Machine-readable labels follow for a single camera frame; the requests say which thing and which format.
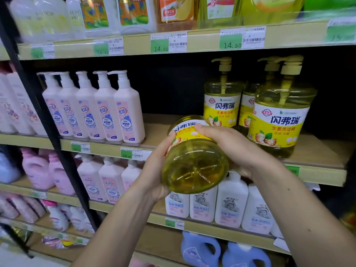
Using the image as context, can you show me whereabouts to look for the person's left hand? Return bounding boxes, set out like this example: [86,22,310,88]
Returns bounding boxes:
[135,132,177,205]

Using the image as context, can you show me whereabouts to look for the person's right hand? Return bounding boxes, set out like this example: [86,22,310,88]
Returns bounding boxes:
[194,123,282,182]

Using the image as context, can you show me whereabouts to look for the yellow dish soap pump bottle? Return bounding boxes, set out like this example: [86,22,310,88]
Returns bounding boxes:
[247,55,318,159]
[238,56,280,136]
[161,115,230,195]
[203,57,245,128]

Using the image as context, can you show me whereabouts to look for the person's right forearm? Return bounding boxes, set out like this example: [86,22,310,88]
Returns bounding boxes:
[251,161,356,267]

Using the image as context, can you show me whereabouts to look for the person's left forearm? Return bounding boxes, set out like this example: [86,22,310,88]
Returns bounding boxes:
[71,187,163,267]

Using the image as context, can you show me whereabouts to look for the pink angular pump bottle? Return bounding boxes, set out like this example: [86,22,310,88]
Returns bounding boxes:
[98,158,127,205]
[75,154,108,203]
[121,159,143,191]

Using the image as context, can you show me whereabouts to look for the white baby label bottle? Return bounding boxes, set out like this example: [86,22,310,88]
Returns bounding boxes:
[214,171,249,228]
[189,186,218,223]
[165,191,190,219]

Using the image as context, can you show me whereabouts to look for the flat pink bottle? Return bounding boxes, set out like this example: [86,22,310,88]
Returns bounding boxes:
[129,257,156,267]

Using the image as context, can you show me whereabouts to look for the light blue detergent jug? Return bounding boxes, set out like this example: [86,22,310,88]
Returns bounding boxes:
[222,241,272,267]
[181,231,222,267]
[0,151,22,184]

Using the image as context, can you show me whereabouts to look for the pink detergent jug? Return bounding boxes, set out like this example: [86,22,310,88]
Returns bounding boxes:
[21,147,55,191]
[47,152,76,197]

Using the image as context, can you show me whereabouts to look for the plain white label card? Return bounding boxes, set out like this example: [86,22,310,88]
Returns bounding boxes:
[273,237,290,253]

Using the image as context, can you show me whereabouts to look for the purple yellow detergent pouch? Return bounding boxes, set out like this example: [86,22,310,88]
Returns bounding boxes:
[42,235,89,249]

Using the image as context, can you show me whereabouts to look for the yellow orange detergent jug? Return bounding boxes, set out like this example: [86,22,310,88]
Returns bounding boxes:
[339,208,356,230]

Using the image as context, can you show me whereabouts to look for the white bottle floral label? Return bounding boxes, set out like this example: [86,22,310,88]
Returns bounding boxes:
[0,73,35,135]
[0,89,17,134]
[7,72,48,136]

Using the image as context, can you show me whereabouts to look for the tall yellow green bottle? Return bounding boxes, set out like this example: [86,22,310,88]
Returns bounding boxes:
[198,0,244,28]

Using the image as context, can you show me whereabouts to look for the round yellow hand wash bottle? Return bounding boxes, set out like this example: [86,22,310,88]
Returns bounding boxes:
[239,0,306,25]

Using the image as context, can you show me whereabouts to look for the orange bottle lemon label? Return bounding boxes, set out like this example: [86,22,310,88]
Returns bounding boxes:
[156,0,200,32]

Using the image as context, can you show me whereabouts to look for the round green hand wash bottle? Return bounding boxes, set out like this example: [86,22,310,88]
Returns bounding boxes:
[301,0,356,19]

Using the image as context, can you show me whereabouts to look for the white bottle colourful label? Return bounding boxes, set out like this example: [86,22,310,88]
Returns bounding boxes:
[79,0,120,36]
[112,0,158,34]

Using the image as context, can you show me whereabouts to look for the small white bottle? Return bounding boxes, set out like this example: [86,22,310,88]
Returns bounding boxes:
[66,0,85,39]

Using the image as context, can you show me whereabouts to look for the round white bottle green pump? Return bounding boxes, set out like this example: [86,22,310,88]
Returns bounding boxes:
[10,0,42,43]
[33,0,73,41]

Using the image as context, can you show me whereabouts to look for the wooden shelf rack black frame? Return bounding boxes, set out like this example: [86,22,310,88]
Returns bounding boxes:
[0,0,356,267]

